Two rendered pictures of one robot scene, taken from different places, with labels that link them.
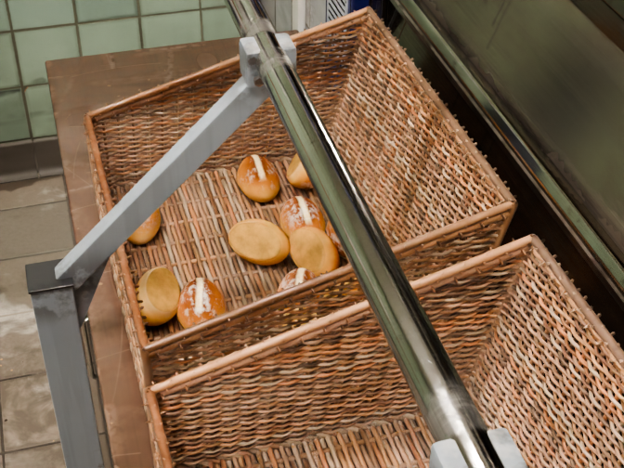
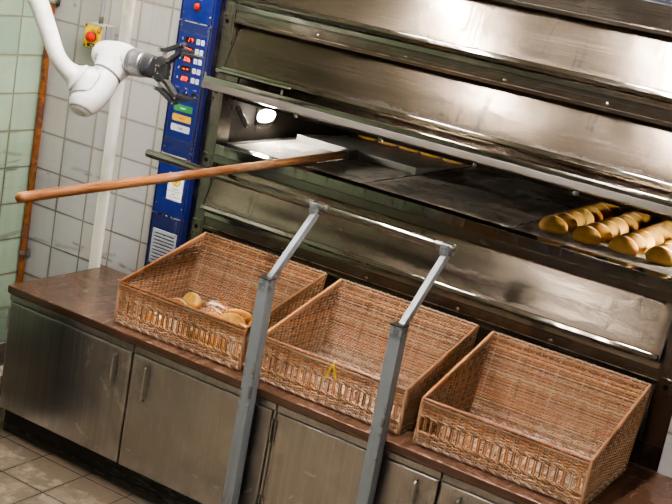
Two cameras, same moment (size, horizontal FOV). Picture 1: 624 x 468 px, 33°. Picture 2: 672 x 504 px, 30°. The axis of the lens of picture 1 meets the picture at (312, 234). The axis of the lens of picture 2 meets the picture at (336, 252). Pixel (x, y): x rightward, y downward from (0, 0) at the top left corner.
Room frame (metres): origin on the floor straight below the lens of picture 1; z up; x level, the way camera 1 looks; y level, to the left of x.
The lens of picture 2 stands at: (-2.04, 2.73, 2.04)
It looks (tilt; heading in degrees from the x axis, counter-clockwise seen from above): 14 degrees down; 316
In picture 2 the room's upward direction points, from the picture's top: 10 degrees clockwise
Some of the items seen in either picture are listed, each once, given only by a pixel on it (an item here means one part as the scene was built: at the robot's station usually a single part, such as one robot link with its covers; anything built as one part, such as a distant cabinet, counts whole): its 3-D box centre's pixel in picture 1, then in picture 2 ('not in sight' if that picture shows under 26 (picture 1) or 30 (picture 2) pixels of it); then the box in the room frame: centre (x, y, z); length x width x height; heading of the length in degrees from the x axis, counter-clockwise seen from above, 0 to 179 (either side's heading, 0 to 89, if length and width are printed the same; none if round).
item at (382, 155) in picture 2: not in sight; (377, 151); (1.47, -0.82, 1.20); 0.55 x 0.36 x 0.03; 17
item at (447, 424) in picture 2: not in sight; (533, 413); (0.07, -0.28, 0.72); 0.56 x 0.49 x 0.28; 17
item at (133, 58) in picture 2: not in sight; (140, 63); (1.41, 0.41, 1.49); 0.09 x 0.06 x 0.09; 107
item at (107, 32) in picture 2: not in sight; (98, 36); (2.18, 0.09, 1.46); 0.10 x 0.07 x 0.10; 16
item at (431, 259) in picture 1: (274, 195); (221, 296); (1.23, 0.05, 0.72); 0.56 x 0.49 x 0.28; 17
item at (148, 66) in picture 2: not in sight; (157, 68); (1.34, 0.38, 1.49); 0.09 x 0.07 x 0.08; 17
